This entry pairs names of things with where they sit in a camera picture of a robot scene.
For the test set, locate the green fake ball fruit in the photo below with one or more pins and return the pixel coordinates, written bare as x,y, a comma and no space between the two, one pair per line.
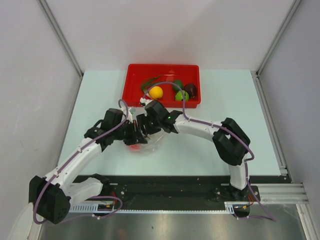
182,95

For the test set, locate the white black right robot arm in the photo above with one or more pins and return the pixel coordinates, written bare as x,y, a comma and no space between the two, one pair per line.
230,141

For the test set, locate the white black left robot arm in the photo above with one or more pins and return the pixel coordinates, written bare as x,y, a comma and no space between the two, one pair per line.
54,195

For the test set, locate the dark red fake fruit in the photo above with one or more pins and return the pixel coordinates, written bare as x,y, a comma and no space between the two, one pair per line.
191,89

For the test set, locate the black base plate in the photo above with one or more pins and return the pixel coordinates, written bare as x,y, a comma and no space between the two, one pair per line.
180,194

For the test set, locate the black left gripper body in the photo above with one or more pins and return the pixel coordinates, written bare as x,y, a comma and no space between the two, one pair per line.
128,133

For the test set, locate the green fake chive sprig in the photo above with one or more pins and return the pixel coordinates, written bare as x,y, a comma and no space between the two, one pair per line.
150,81

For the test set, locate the yellow fake lemon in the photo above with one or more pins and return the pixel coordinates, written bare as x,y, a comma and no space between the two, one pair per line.
156,92

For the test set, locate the aluminium frame post left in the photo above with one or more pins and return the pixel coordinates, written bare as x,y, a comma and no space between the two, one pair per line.
49,15

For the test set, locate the clear zip top bag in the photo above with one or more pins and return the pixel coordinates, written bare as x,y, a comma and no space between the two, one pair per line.
154,142

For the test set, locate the aluminium frame post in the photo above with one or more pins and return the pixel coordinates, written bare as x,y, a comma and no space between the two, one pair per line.
294,8
49,15

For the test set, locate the red fake tomato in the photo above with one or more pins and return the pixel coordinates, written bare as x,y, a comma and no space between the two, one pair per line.
135,147

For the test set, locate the dark green fake lime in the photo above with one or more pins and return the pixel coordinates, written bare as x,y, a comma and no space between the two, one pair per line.
177,85

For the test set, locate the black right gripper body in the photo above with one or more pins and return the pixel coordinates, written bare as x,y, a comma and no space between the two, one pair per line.
152,125

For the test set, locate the aluminium frame post right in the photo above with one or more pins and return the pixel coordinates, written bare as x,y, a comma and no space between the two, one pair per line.
294,8

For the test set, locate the red plastic tray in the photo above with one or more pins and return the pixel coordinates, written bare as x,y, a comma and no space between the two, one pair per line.
140,76

